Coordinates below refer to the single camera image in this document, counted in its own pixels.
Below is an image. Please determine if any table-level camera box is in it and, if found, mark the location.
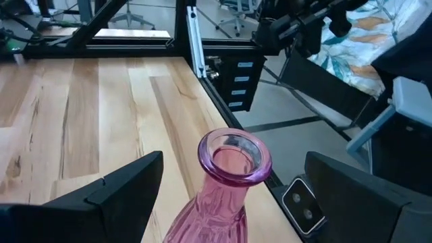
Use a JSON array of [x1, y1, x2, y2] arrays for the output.
[[280, 177, 327, 236]]

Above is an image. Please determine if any black box with white labels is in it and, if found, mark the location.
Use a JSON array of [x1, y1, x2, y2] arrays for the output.
[[215, 55, 268, 113]]

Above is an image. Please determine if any office chair with grey armrest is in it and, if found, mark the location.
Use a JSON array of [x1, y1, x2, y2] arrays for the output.
[[346, 20, 432, 196]]

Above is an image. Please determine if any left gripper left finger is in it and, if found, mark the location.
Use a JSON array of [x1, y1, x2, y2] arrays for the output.
[[0, 151, 165, 243]]

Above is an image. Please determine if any black articulated bracket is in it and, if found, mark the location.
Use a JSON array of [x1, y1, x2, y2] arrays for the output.
[[252, 0, 371, 59]]

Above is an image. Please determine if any floral patterned fabric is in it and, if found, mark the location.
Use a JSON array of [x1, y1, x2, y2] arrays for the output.
[[308, 0, 432, 99]]

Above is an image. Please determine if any silver aluminium extrusion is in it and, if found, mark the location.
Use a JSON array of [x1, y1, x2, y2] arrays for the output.
[[186, 5, 207, 79]]

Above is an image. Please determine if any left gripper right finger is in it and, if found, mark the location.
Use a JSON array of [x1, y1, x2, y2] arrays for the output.
[[304, 151, 432, 243]]

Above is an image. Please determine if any pink cone-shaped glass vase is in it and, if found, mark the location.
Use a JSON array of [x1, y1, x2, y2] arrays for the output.
[[162, 127, 273, 243]]

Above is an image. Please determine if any black aluminium table frame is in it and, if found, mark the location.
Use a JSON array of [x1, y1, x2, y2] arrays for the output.
[[20, 0, 304, 243]]

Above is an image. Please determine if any black slanted board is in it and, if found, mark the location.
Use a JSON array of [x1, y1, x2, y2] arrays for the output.
[[279, 50, 389, 131]]

